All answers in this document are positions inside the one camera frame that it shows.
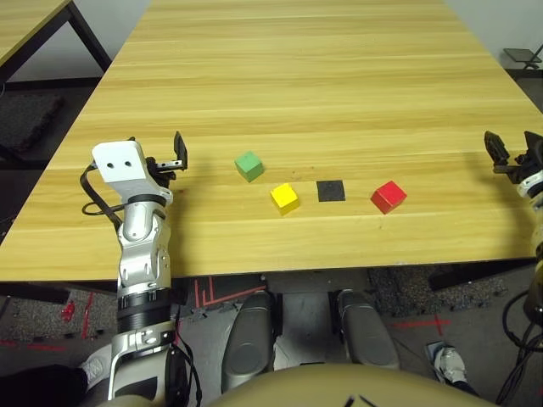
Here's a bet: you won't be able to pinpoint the grey robot left foot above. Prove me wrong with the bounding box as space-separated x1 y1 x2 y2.
220 290 277 393

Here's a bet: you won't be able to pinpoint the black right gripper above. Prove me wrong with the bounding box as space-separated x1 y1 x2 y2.
484 131 543 185

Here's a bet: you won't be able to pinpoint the green wooden block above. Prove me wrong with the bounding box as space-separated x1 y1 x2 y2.
234 150 265 183

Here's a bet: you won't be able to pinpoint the black table foot bar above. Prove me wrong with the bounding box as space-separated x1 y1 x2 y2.
0 282 71 304

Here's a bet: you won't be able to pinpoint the tan robot torso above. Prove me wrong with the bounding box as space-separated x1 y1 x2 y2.
95 363 497 407

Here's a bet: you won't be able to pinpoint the wooden side table black legs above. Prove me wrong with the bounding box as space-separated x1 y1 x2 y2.
0 0 114 86

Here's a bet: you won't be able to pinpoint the grey robot foot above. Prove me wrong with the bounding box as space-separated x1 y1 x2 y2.
220 290 277 393
337 288 400 371

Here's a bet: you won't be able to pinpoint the black square marker patch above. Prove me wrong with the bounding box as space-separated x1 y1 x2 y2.
316 180 346 203

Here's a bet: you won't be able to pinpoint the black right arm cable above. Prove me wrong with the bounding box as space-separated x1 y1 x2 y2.
495 290 543 406

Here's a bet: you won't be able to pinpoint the white sneaker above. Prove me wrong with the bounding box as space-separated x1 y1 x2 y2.
78 354 112 393
425 341 470 387

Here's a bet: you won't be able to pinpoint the yellow wooden block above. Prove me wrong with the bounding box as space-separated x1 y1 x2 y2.
270 182 300 216

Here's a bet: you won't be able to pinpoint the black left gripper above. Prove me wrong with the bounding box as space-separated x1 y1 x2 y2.
126 131 189 184

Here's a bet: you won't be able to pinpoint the red wooden block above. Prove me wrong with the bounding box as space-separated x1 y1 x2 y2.
370 180 408 215

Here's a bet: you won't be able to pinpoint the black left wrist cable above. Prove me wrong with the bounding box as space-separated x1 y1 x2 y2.
79 163 128 226

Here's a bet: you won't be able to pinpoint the grey robot right foot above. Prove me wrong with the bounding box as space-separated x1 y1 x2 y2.
337 288 400 371

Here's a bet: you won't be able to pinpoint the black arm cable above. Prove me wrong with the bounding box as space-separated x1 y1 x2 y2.
171 304 204 407
495 290 543 406

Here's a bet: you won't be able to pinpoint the dark grey floor mat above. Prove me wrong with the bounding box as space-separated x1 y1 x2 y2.
0 93 65 153

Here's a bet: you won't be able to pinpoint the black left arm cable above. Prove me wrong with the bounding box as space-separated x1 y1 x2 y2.
171 304 204 407

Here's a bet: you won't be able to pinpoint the speckled grey floor mat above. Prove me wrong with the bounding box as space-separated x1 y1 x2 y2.
367 265 508 319

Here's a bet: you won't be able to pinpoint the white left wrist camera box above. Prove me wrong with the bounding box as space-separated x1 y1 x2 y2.
91 140 174 203

